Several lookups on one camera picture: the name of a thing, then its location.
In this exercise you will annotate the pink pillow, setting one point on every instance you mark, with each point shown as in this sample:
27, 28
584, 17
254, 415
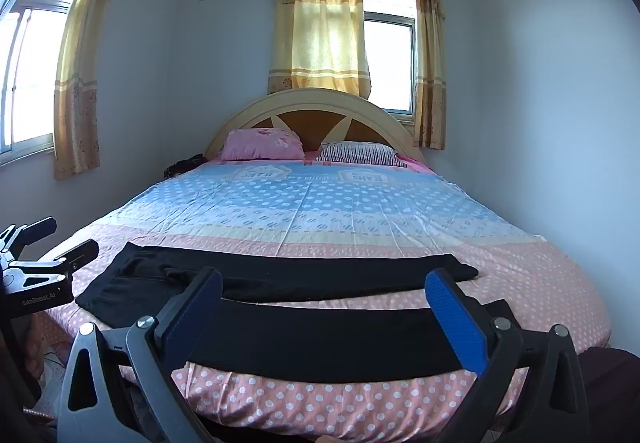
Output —
262, 144

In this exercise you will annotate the cream and orange headboard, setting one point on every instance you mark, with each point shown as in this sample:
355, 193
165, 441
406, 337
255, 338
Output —
310, 123

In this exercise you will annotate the dark object beside bed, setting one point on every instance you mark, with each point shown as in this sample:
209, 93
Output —
182, 167

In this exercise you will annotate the dark red cloth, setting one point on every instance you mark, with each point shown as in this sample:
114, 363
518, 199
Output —
612, 388

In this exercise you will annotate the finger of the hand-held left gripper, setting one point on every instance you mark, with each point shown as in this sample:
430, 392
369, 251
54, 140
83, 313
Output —
75, 254
32, 229

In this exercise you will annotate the window with grey frame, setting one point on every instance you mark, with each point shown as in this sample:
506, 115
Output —
30, 68
390, 58

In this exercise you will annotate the polka dot bed sheet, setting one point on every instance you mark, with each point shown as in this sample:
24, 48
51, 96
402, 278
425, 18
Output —
325, 208

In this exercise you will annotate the black pants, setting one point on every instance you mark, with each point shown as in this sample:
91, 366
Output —
325, 338

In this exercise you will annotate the striped pillow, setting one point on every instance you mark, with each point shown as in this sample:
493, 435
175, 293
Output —
362, 153

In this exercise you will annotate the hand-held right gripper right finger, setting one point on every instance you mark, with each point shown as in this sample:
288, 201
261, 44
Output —
457, 323

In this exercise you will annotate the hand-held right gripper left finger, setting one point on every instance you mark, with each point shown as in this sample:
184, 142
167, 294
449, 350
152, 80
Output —
192, 313

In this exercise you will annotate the yellow patterned curtain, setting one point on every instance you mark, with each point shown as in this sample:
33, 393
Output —
80, 73
430, 58
320, 23

